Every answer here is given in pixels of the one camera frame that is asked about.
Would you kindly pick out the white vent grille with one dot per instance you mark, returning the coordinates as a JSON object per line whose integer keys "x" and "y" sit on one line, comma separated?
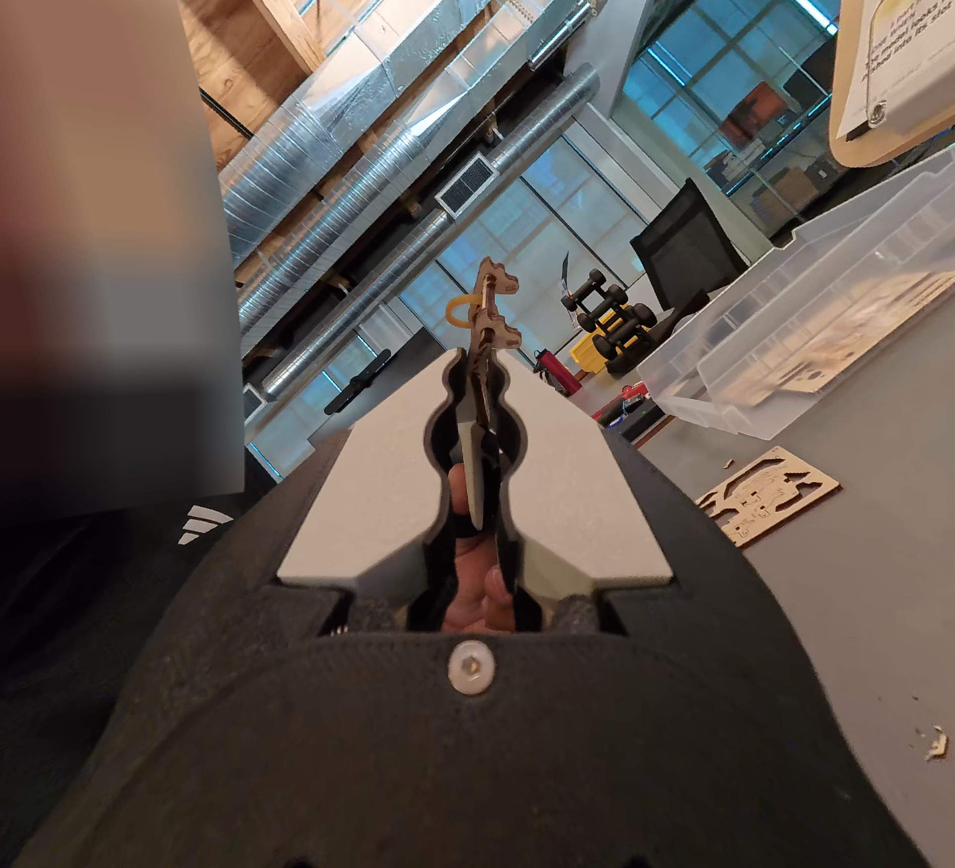
{"x": 466, "y": 186}

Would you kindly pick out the yellow rubber band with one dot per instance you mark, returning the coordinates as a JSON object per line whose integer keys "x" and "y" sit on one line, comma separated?
{"x": 450, "y": 314}

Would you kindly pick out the rectangular metal air duct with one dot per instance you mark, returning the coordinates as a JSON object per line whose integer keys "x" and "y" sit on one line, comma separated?
{"x": 418, "y": 48}

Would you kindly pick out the wooden display board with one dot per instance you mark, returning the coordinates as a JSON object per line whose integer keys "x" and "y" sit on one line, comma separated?
{"x": 843, "y": 62}

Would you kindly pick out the silver spiral air duct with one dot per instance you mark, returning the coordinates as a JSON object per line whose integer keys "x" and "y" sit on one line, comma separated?
{"x": 522, "y": 130}

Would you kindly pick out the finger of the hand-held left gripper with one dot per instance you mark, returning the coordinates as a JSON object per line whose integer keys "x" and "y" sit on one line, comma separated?
{"x": 477, "y": 473}

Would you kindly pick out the printed instruction sheet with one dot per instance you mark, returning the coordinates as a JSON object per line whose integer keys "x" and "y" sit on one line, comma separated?
{"x": 903, "y": 10}

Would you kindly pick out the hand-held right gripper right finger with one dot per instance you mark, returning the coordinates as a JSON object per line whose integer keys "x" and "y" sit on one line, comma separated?
{"x": 589, "y": 510}

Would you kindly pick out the red cylinder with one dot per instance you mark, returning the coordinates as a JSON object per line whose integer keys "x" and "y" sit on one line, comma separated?
{"x": 559, "y": 372}

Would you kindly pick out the small wooden scrap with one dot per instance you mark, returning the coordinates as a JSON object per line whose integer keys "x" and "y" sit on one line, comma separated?
{"x": 936, "y": 745}

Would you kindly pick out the black dumbbell rack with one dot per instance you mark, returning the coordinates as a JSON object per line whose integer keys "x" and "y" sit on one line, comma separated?
{"x": 608, "y": 316}

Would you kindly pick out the person's black jacket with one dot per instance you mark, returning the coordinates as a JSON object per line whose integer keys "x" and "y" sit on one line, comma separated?
{"x": 74, "y": 659}

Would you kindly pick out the black monitor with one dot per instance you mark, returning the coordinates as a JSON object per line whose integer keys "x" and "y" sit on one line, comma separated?
{"x": 686, "y": 249}

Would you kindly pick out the wooden model assembly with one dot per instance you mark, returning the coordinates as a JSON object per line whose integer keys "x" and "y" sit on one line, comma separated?
{"x": 496, "y": 331}

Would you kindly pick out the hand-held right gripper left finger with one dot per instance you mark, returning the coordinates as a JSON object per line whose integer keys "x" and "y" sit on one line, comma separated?
{"x": 358, "y": 510}

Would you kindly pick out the yellow plastic bin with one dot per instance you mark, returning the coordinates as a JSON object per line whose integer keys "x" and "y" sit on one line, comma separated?
{"x": 589, "y": 353}

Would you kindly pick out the laser-cut wooden sheet frame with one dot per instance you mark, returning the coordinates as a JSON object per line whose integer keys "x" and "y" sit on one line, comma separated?
{"x": 813, "y": 491}

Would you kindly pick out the clear plastic bin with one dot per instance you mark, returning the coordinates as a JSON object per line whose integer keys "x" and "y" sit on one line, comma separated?
{"x": 821, "y": 301}

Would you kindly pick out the white clip bracket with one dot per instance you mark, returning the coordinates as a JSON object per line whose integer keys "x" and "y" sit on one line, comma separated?
{"x": 918, "y": 107}

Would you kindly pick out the person's left hand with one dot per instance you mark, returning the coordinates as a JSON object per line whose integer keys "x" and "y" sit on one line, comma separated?
{"x": 477, "y": 599}

